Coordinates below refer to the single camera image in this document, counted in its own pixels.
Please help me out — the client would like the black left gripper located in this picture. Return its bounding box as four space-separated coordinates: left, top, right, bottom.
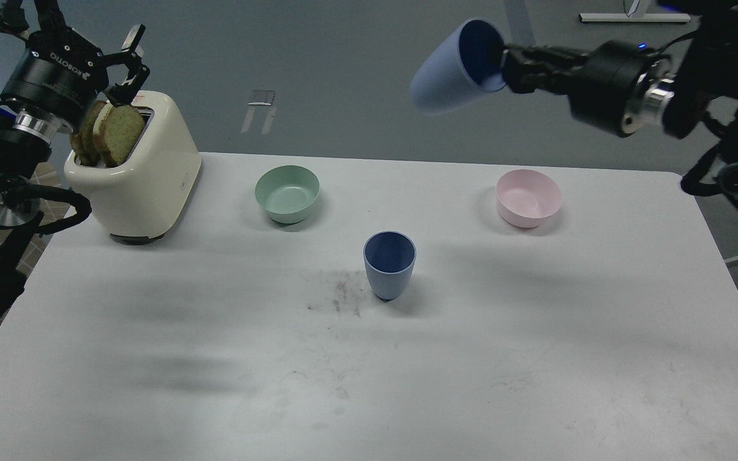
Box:
0 24 151 129

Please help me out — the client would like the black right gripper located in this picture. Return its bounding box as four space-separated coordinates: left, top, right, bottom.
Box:
502 40 659 138

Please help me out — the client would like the blue cup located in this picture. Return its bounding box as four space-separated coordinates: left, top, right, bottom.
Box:
363 230 418 301
409 18 507 116

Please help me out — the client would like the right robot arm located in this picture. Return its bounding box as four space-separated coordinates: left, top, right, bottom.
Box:
489 1 738 212

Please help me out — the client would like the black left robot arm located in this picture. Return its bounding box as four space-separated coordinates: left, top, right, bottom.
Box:
0 1 150 319

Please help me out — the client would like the right toast slice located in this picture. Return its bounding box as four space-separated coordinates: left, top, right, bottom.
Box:
92 103 146 168

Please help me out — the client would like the toast slice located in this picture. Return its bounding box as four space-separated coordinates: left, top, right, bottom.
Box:
70 101 106 166
92 103 146 168

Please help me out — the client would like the white stand base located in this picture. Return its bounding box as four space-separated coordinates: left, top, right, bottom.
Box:
578 1 691 24

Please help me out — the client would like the left toast slice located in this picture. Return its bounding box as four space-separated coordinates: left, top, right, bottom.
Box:
70 101 106 166

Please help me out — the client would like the cream white toaster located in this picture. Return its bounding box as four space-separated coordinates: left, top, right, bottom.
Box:
63 90 202 245

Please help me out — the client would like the pink bowl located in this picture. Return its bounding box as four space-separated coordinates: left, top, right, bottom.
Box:
495 169 563 229

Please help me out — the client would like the green bowl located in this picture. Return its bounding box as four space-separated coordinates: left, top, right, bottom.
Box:
254 165 320 225

